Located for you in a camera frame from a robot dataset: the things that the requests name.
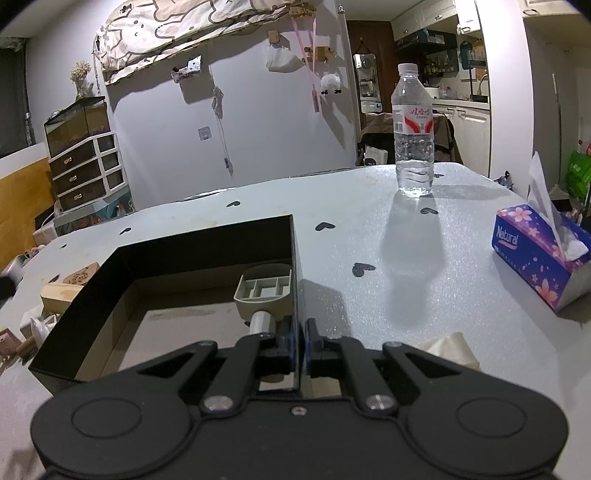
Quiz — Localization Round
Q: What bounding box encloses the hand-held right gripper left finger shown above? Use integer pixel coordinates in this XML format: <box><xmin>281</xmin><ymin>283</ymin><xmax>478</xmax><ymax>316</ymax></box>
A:
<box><xmin>134</xmin><ymin>318</ymin><xmax>298</xmax><ymax>416</ymax></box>

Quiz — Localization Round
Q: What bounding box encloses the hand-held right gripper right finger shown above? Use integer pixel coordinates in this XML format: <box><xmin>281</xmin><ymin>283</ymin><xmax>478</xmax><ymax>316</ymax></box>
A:
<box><xmin>302</xmin><ymin>318</ymin><xmax>467</xmax><ymax>416</ymax></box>

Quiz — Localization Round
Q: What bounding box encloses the grey plastic holder with handle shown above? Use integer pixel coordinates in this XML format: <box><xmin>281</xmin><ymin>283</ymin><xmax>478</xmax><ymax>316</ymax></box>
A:
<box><xmin>234</xmin><ymin>264</ymin><xmax>294</xmax><ymax>344</ymax></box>

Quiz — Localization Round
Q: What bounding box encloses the black cardboard box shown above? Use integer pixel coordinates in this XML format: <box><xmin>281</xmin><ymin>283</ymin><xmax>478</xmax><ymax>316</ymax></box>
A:
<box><xmin>28</xmin><ymin>213</ymin><xmax>305</xmax><ymax>398</ymax></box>

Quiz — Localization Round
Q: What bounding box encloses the carved wooden board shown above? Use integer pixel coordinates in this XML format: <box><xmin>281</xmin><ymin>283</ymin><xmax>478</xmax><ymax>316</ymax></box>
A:
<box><xmin>62</xmin><ymin>261</ymin><xmax>100</xmax><ymax>287</ymax></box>

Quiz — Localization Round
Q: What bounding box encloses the light wooden oval plank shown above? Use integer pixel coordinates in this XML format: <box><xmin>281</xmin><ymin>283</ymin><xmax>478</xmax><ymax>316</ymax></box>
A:
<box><xmin>41</xmin><ymin>283</ymin><xmax>85</xmax><ymax>315</ymax></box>

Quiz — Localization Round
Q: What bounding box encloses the beige folded cloth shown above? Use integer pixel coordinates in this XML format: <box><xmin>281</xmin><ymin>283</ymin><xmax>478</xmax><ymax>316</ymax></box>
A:
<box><xmin>413</xmin><ymin>332</ymin><xmax>482</xmax><ymax>370</ymax></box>

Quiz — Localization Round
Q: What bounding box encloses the clear water bottle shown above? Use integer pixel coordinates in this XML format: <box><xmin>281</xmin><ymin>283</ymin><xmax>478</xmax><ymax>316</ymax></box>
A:
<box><xmin>392</xmin><ymin>63</ymin><xmax>435</xmax><ymax>197</ymax></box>

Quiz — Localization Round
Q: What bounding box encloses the chair with brown cloth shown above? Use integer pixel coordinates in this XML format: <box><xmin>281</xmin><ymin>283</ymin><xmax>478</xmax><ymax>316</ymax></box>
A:
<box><xmin>358</xmin><ymin>113</ymin><xmax>462</xmax><ymax>167</ymax></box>

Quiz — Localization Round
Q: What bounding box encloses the blue printed box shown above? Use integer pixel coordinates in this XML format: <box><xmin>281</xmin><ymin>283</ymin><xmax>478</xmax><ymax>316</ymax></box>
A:
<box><xmin>55</xmin><ymin>198</ymin><xmax>134</xmax><ymax>232</ymax></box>

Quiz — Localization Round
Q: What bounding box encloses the purple floral tissue box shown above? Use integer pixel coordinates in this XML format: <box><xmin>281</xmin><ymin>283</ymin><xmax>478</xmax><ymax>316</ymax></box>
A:
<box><xmin>492</xmin><ymin>152</ymin><xmax>591</xmax><ymax>315</ymax></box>

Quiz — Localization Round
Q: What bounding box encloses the white plush toy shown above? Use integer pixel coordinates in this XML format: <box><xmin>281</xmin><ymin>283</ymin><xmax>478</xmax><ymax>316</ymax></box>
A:
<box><xmin>320</xmin><ymin>71</ymin><xmax>345</xmax><ymax>95</ymax></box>

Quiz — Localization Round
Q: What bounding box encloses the brown and white drawer cabinet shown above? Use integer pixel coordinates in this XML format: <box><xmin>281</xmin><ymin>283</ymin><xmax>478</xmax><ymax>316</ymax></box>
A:
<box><xmin>48</xmin><ymin>131</ymin><xmax>126</xmax><ymax>212</ymax></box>

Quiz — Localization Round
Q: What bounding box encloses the white carton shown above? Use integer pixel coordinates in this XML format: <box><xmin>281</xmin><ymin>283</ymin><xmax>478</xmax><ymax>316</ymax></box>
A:
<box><xmin>32</xmin><ymin>224</ymin><xmax>58</xmax><ymax>247</ymax></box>

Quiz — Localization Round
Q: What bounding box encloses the white kitchen cabinet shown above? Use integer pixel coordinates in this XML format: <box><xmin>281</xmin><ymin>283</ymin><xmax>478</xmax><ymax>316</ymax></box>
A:
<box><xmin>431</xmin><ymin>99</ymin><xmax>491</xmax><ymax>178</ymax></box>

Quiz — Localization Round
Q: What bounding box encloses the white hanging bag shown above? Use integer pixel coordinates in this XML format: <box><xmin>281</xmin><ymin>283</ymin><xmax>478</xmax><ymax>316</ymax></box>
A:
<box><xmin>267</xmin><ymin>44</ymin><xmax>301</xmax><ymax>73</ymax></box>

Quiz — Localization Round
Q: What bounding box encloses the glass tank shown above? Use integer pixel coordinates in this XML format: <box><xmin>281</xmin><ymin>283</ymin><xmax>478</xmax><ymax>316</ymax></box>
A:
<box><xmin>44</xmin><ymin>96</ymin><xmax>110</xmax><ymax>158</ymax></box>

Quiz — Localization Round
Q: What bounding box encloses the green bag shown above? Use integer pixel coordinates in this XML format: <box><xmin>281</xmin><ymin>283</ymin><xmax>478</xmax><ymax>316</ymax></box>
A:
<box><xmin>566</xmin><ymin>150</ymin><xmax>591</xmax><ymax>204</ymax></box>

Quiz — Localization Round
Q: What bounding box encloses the printed hanging cloth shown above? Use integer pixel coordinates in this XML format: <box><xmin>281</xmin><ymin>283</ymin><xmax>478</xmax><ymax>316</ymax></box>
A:
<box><xmin>95</xmin><ymin>0</ymin><xmax>319</xmax><ymax>86</ymax></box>

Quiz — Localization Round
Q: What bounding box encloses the dried flower bunch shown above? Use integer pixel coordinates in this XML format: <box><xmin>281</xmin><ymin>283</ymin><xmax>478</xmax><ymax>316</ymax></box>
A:
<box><xmin>70</xmin><ymin>61</ymin><xmax>95</xmax><ymax>100</ymax></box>

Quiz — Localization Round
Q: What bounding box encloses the black wall shelf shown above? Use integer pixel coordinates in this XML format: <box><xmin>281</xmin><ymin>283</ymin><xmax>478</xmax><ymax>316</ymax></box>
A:
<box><xmin>396</xmin><ymin>30</ymin><xmax>459</xmax><ymax>86</ymax></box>

